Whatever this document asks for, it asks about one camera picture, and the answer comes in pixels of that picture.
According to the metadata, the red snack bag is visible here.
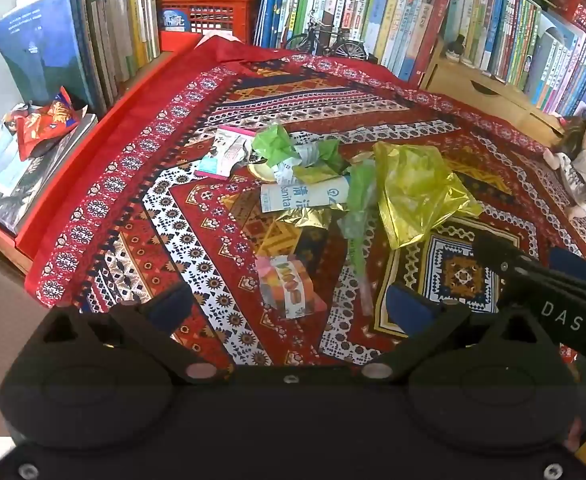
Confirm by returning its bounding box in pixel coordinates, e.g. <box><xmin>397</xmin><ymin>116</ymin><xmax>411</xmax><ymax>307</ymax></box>
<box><xmin>3</xmin><ymin>86</ymin><xmax>90</xmax><ymax>162</ymax></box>

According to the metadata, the red cardboard box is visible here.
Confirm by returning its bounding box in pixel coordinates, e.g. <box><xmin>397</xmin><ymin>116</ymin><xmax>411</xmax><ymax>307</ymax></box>
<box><xmin>0</xmin><ymin>35</ymin><xmax>208</xmax><ymax>263</ymax></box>

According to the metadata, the gold foil wrapper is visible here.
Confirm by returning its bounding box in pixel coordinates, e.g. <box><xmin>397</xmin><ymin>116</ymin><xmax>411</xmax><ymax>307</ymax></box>
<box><xmin>273</xmin><ymin>205</ymin><xmax>346</xmax><ymax>234</ymax></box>

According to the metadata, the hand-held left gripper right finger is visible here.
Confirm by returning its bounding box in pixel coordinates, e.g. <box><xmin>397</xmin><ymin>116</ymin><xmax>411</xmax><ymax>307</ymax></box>
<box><xmin>360</xmin><ymin>284</ymin><xmax>558</xmax><ymax>383</ymax></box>

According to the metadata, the red plastic crate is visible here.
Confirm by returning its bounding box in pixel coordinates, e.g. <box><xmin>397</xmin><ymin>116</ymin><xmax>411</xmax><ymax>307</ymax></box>
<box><xmin>157</xmin><ymin>0</ymin><xmax>261</xmax><ymax>55</ymax></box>

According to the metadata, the yellow plastic bag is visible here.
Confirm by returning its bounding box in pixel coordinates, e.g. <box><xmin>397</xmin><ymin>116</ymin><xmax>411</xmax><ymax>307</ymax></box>
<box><xmin>373</xmin><ymin>141</ymin><xmax>484</xmax><ymax>251</ymax></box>

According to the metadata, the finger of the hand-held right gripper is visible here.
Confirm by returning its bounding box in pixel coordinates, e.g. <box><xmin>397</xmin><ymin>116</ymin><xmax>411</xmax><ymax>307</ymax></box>
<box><xmin>547</xmin><ymin>246</ymin><xmax>586</xmax><ymax>287</ymax></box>
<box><xmin>473</xmin><ymin>232</ymin><xmax>586</xmax><ymax>306</ymax></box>

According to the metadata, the small dark figurine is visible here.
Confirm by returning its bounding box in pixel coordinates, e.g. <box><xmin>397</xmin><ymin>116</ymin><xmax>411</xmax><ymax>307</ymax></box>
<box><xmin>445</xmin><ymin>35</ymin><xmax>468</xmax><ymax>64</ymax></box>

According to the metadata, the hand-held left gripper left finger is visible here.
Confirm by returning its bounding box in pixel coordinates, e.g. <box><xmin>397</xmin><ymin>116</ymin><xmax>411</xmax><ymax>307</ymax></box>
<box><xmin>33</xmin><ymin>282</ymin><xmax>234</xmax><ymax>386</ymax></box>

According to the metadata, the wooden drawer cabinet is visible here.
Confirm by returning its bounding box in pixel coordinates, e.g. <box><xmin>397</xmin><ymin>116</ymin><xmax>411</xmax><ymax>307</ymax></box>
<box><xmin>418</xmin><ymin>42</ymin><xmax>568</xmax><ymax>150</ymax></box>

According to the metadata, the stack of magazines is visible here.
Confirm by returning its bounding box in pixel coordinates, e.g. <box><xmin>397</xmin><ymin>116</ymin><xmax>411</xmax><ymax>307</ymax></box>
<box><xmin>0</xmin><ymin>112</ymin><xmax>98</xmax><ymax>235</ymax></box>

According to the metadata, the black miniature bicycle model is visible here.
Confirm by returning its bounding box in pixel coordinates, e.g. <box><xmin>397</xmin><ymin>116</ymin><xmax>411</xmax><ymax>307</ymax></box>
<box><xmin>285</xmin><ymin>10</ymin><xmax>370</xmax><ymax>62</ymax></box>

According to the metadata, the white and green packet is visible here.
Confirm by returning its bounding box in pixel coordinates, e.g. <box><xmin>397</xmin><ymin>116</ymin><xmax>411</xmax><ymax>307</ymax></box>
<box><xmin>273</xmin><ymin>139</ymin><xmax>350</xmax><ymax>186</ymax></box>

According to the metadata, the green plastic sleeve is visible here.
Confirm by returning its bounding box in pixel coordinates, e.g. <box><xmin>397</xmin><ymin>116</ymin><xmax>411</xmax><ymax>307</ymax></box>
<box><xmin>335</xmin><ymin>160</ymin><xmax>381</xmax><ymax>317</ymax></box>

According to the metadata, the green crumpled wrapper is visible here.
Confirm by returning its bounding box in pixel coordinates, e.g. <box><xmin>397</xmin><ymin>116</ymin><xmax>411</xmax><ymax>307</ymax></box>
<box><xmin>250</xmin><ymin>125</ymin><xmax>304</xmax><ymax>167</ymax></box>

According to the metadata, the red patterned tablecloth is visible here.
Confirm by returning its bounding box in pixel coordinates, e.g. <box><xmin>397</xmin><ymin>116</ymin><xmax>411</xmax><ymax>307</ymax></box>
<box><xmin>25</xmin><ymin>32</ymin><xmax>586</xmax><ymax>366</ymax></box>

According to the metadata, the white wet wipe packet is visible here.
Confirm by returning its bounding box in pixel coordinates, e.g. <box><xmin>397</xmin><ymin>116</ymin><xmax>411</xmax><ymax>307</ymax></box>
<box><xmin>260</xmin><ymin>176</ymin><xmax>354</xmax><ymax>214</ymax></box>

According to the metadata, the pink-edged wrapper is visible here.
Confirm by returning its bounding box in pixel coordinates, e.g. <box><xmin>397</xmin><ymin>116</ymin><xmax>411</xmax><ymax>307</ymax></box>
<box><xmin>195</xmin><ymin>127</ymin><xmax>258</xmax><ymax>181</ymax></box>

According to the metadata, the clear orange-print snack packet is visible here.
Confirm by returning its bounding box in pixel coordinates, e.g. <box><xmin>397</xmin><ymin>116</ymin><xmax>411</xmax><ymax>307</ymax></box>
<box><xmin>255</xmin><ymin>255</ymin><xmax>326</xmax><ymax>321</ymax></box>

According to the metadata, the row of books on cabinet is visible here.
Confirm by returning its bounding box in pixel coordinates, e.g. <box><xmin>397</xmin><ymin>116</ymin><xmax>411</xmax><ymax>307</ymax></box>
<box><xmin>443</xmin><ymin>0</ymin><xmax>586</xmax><ymax>120</ymax></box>

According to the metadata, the row of large standing books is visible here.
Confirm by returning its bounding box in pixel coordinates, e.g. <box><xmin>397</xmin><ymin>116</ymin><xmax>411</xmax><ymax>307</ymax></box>
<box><xmin>0</xmin><ymin>0</ymin><xmax>161</xmax><ymax>117</ymax></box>

